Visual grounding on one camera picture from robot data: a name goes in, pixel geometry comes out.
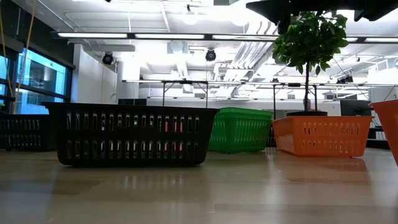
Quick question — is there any black plastic basket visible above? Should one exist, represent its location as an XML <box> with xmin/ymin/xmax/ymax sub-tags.
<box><xmin>0</xmin><ymin>113</ymin><xmax>57</xmax><ymax>152</ymax></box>
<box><xmin>41</xmin><ymin>101</ymin><xmax>220</xmax><ymax>167</ymax></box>

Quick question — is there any black workstation light frame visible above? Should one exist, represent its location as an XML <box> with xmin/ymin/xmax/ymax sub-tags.
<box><xmin>272</xmin><ymin>81</ymin><xmax>398</xmax><ymax>121</ymax></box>
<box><xmin>121</xmin><ymin>79</ymin><xmax>246</xmax><ymax>108</ymax></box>

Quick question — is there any green leafy small tree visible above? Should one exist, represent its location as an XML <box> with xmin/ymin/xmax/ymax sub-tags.
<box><xmin>272</xmin><ymin>11</ymin><xmax>349</xmax><ymax>112</ymax></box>

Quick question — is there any black plant pot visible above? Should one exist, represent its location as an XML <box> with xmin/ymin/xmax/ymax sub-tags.
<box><xmin>285</xmin><ymin>110</ymin><xmax>329</xmax><ymax>117</ymax></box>

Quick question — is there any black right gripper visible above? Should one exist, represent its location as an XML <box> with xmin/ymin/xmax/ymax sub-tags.
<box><xmin>245</xmin><ymin>0</ymin><xmax>349</xmax><ymax>34</ymax></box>

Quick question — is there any orange plastic basket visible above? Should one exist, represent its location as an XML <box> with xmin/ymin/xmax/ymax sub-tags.
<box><xmin>369</xmin><ymin>99</ymin><xmax>398</xmax><ymax>166</ymax></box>
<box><xmin>271</xmin><ymin>115</ymin><xmax>374</xmax><ymax>158</ymax></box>

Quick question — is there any yellow hanging cable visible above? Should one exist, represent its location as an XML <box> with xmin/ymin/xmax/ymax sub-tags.
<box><xmin>11</xmin><ymin>0</ymin><xmax>34</xmax><ymax>113</ymax></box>

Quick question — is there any long overhead light bar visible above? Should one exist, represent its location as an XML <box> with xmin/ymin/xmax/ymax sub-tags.
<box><xmin>51</xmin><ymin>30</ymin><xmax>398</xmax><ymax>44</ymax></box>

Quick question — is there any green plastic basket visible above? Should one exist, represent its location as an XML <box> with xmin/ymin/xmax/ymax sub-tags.
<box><xmin>207</xmin><ymin>115</ymin><xmax>272</xmax><ymax>154</ymax></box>
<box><xmin>217</xmin><ymin>107</ymin><xmax>274</xmax><ymax>118</ymax></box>

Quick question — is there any black computer monitor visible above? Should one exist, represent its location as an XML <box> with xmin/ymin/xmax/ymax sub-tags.
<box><xmin>340</xmin><ymin>99</ymin><xmax>373</xmax><ymax>117</ymax></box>
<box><xmin>118</xmin><ymin>98</ymin><xmax>147</xmax><ymax>106</ymax></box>

